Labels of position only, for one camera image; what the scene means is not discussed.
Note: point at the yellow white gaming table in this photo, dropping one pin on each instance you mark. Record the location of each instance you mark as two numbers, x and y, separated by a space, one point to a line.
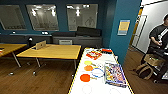
100 78

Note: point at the grey sofa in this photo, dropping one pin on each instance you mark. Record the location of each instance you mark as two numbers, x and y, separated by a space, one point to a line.
86 36

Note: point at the white rectangular panel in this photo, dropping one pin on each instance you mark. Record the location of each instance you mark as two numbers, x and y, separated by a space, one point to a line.
65 42

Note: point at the blue rimmed white bowl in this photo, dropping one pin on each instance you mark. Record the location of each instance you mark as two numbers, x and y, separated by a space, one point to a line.
97 72

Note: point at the interior glass window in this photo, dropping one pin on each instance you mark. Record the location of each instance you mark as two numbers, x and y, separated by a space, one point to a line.
12 16
82 16
42 16

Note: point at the long yellow table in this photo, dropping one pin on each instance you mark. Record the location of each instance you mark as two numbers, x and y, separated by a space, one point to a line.
13 48
53 51

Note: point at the colourful patterned flat box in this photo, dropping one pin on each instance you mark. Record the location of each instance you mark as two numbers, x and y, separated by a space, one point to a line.
115 75

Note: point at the small tan box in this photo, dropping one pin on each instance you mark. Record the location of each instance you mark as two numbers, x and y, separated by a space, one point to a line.
40 45

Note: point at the clear round bowl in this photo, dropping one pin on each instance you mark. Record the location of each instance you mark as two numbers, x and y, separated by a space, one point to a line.
115 91

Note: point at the light wooden door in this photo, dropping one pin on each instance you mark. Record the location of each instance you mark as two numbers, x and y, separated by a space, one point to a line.
139 33

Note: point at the brown backpack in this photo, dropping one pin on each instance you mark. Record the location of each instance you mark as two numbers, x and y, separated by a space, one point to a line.
144 71

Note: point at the cardboard box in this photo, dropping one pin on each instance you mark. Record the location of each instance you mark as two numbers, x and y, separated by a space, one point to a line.
153 60

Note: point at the man in black shirt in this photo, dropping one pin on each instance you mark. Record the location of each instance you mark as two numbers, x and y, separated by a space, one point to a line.
160 33

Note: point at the black wheeled cart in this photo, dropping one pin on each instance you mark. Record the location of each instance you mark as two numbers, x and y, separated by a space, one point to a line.
162 70

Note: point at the colourful flat board game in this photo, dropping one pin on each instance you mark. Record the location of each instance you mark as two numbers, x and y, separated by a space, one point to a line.
1 51

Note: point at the white wall outlet strip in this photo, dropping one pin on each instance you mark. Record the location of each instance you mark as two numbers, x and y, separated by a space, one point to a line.
45 33

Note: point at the beige framed wall sign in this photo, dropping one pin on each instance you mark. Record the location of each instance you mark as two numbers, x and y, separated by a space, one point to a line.
123 27

